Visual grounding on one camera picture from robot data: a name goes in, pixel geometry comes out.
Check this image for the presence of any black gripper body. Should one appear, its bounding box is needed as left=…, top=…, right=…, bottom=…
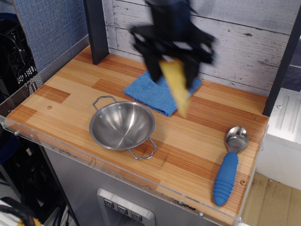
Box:
left=130, top=0, right=214, bottom=64

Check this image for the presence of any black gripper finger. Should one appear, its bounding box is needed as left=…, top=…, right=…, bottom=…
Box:
left=182, top=58, right=200, bottom=89
left=143, top=54, right=162, bottom=82

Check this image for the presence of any yellow cheese wedge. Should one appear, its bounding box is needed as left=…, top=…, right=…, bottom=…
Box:
left=159, top=58, right=190, bottom=118

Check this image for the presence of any stainless steel pot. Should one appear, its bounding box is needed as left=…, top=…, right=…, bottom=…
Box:
left=89, top=96, right=157, bottom=160

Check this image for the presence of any blue folded cloth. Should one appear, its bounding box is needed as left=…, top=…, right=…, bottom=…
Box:
left=123, top=71, right=202, bottom=117

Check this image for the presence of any clear acrylic table guard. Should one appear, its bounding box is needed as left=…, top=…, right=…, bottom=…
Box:
left=0, top=47, right=268, bottom=226

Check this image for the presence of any white appliance on right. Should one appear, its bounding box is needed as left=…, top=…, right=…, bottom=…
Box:
left=256, top=88, right=301, bottom=190

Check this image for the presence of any silver button panel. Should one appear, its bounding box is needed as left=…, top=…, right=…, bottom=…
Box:
left=97, top=188, right=156, bottom=226

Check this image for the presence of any dark left vertical post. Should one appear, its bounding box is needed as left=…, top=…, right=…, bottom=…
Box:
left=84, top=0, right=109, bottom=65

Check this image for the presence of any dark vertical post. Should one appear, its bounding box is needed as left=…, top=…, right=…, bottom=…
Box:
left=84, top=0, right=109, bottom=65
left=262, top=7, right=301, bottom=117

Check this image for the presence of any blue handled metal spoon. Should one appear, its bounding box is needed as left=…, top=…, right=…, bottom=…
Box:
left=213, top=126, right=249, bottom=206

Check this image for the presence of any dark right vertical post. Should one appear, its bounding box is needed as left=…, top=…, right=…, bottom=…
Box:
left=262, top=7, right=301, bottom=117

